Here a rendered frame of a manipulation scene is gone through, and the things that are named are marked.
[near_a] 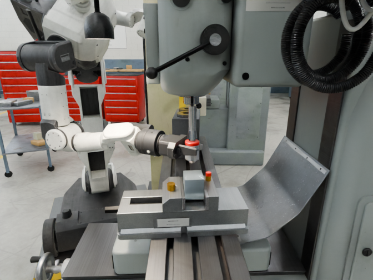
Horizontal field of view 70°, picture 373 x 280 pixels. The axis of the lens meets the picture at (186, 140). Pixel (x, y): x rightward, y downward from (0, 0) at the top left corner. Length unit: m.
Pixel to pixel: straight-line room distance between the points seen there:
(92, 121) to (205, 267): 0.99
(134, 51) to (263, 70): 9.29
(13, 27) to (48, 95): 10.26
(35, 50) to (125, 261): 0.74
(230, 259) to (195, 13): 0.59
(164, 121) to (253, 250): 1.89
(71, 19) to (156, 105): 1.61
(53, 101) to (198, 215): 0.63
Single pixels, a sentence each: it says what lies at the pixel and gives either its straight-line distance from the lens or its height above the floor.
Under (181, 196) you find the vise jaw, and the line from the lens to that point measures 0.70.
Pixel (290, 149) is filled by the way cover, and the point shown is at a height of 1.10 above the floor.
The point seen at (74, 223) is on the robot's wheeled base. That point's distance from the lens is 1.53.
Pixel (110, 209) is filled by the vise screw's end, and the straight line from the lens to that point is 0.78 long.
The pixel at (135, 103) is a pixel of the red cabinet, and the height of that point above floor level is 0.46.
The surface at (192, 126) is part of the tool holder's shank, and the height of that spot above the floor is 1.21.
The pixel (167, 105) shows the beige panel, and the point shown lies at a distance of 2.57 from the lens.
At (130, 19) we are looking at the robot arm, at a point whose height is 1.58.
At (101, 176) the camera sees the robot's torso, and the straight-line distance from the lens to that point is 1.62.
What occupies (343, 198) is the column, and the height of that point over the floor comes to 1.06.
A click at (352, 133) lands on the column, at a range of 0.78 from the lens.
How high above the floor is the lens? 1.43
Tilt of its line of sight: 18 degrees down
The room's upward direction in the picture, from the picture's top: straight up
